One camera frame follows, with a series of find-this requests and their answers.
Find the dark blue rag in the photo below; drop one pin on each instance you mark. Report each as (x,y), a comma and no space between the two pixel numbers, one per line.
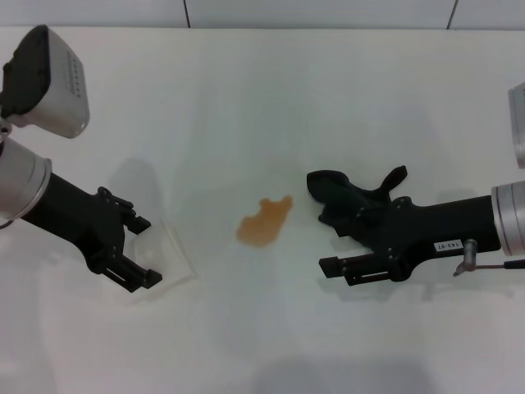
(340,197)

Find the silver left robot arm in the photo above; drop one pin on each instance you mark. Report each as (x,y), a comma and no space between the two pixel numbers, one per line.
(20,180)

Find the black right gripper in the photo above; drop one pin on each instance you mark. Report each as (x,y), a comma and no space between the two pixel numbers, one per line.
(435,227)

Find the grey left wrist camera housing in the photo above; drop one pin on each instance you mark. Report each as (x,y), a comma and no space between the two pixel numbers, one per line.
(53,90)

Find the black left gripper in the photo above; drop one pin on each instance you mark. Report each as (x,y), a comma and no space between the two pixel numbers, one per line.
(82,221)

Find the brown water stain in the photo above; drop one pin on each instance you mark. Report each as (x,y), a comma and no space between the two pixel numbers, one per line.
(262,223)

